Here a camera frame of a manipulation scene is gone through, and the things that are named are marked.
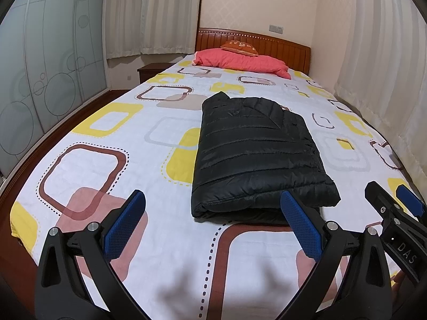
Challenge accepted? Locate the wooden bed headboard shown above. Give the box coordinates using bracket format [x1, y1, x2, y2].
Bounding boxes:
[197, 27, 312, 74]

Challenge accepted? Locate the frosted glass sliding wardrobe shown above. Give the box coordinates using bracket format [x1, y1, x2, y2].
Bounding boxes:
[0, 0, 111, 175]

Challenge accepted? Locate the wooden nightstand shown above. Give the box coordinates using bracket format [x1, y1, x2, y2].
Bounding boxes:
[137, 62, 174, 84]

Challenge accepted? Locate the orange embroidered cushion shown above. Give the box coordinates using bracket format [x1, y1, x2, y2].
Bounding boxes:
[220, 39, 260, 56]

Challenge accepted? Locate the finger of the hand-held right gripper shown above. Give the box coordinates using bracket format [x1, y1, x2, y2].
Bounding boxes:
[364, 180, 406, 225]
[396, 183, 426, 222]

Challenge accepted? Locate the cream curtain along bed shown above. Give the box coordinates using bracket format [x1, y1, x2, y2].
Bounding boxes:
[334, 0, 427, 189]

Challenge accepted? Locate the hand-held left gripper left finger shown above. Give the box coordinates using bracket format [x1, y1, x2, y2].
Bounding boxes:
[34, 189, 147, 320]

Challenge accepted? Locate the red pillow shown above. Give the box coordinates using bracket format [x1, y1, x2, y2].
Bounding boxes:
[193, 48, 290, 80]

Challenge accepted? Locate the cream curtain beside wardrobe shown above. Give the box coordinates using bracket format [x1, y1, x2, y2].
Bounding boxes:
[105, 0, 204, 60]

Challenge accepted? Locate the person's right hand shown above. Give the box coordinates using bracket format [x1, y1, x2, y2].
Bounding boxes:
[390, 270, 406, 307]

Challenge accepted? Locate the black puffer jacket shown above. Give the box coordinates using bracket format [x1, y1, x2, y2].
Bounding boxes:
[191, 91, 341, 224]

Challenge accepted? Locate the patterned white bedsheet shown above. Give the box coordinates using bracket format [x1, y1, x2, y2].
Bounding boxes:
[10, 57, 418, 320]

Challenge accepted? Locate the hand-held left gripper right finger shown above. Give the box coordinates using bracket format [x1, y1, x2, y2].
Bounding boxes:
[280, 190, 394, 320]

